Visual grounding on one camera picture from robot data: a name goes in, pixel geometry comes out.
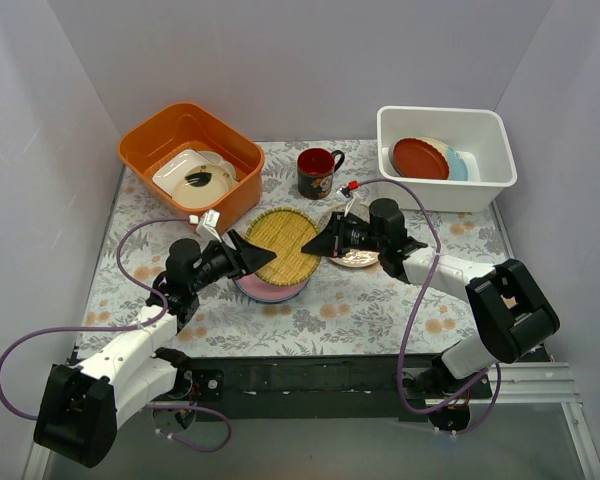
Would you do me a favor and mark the pink plate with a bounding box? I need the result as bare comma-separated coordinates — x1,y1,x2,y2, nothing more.
239,274,309,303

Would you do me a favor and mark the light blue plate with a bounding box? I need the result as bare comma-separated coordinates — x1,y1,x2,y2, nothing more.
237,279,310,305

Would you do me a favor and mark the woven bamboo tray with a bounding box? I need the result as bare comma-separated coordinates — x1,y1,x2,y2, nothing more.
246,207,320,287

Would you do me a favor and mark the white deep scalloped plate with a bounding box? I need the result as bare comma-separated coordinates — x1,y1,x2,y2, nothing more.
387,141,402,177

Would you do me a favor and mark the red-brown plastic plate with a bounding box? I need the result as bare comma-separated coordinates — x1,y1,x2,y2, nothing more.
394,138,450,180

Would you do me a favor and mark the cream and blue floral plate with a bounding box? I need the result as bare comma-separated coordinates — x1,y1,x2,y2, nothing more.
415,137,468,181

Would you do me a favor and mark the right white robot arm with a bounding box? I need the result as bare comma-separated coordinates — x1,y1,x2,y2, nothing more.
301,198,560,398

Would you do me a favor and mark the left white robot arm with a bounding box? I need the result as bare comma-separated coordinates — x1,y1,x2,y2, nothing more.
34,230,276,467

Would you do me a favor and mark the cream floral plate in bin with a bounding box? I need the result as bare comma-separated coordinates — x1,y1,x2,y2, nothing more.
197,150,238,186

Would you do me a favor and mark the orange plastic bin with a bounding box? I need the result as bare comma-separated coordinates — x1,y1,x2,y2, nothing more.
118,102,265,233

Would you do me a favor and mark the white plastic bin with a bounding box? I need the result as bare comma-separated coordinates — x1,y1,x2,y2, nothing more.
376,106,517,212

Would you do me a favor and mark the floral patterned table mat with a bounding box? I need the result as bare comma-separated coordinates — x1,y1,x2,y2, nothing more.
84,140,513,357

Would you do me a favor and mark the speckled grey stoneware plate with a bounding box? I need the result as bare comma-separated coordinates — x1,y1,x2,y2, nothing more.
318,203,370,231

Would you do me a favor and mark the cream and green floral plate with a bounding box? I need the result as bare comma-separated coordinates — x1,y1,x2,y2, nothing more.
330,249,378,268

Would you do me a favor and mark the black and red mug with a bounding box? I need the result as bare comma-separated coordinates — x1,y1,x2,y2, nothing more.
296,148,345,200

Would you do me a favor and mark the cream plate with black motif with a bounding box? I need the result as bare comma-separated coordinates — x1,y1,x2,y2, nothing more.
172,164,233,209

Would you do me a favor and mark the white square dish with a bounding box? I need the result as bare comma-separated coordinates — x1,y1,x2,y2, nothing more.
152,149,207,197

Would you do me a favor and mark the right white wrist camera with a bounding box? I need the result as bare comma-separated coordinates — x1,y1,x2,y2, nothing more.
337,182,361,217

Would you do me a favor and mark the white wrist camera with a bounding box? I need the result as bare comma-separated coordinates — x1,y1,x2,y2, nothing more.
195,209,222,241
337,182,361,217

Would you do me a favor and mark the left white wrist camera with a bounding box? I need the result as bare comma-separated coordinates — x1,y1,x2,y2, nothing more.
195,209,222,241

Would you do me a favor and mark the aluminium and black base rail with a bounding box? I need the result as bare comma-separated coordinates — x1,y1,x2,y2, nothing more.
22,164,600,480

